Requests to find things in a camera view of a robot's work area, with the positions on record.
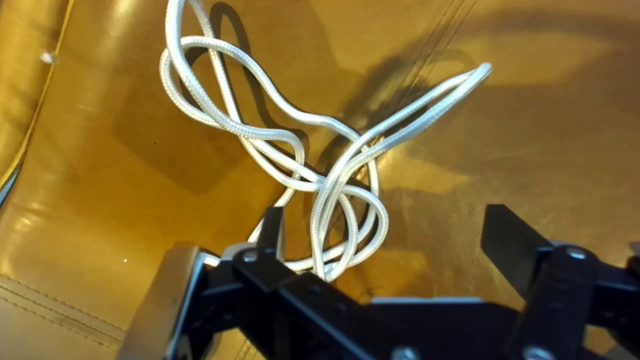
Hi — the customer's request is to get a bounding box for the mustard leather chair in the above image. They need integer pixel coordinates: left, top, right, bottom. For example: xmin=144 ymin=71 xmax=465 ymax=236
xmin=0 ymin=0 xmax=640 ymax=360

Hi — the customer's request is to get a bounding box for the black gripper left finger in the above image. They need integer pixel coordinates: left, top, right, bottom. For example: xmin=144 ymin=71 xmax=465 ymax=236
xmin=179 ymin=206 xmax=379 ymax=360

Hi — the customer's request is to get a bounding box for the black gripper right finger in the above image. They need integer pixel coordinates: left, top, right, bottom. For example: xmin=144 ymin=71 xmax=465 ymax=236
xmin=478 ymin=201 xmax=640 ymax=360

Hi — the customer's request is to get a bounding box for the white string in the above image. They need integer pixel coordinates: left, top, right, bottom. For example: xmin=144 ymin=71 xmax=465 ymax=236
xmin=159 ymin=0 xmax=495 ymax=281

